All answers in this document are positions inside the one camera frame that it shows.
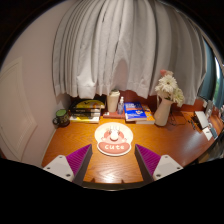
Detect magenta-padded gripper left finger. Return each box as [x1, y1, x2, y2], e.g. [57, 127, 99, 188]
[43, 143, 94, 186]

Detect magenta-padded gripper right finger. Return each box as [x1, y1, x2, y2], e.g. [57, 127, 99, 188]
[134, 143, 184, 184]

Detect white computer mouse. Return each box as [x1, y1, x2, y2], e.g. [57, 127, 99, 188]
[108, 123, 121, 141]

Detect dark mug with green inside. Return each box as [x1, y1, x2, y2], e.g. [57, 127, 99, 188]
[52, 108, 71, 128]

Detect orange book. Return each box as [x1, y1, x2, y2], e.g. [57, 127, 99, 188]
[135, 104, 156, 125]

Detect cream pitcher vase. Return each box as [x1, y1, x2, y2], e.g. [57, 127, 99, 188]
[153, 94, 174, 127]

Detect white flat device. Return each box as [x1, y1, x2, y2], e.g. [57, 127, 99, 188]
[194, 110, 210, 130]

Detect blue book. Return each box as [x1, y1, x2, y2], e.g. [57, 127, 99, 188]
[123, 101, 148, 122]

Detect yellow and black book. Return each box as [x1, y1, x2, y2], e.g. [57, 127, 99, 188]
[70, 99, 106, 111]

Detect red-brown book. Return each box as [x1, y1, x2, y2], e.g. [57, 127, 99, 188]
[102, 111, 126, 120]

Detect clear spray bottle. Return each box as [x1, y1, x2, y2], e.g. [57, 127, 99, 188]
[117, 96, 125, 116]

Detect cream lidded tumbler cup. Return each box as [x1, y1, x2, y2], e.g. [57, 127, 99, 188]
[106, 89, 121, 113]

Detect window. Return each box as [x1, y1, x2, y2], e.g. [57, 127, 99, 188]
[198, 36, 224, 111]

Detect white pleated curtain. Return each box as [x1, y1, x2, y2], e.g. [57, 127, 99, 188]
[52, 0, 208, 106]

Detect dark cable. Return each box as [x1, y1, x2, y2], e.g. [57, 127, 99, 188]
[168, 113, 198, 130]

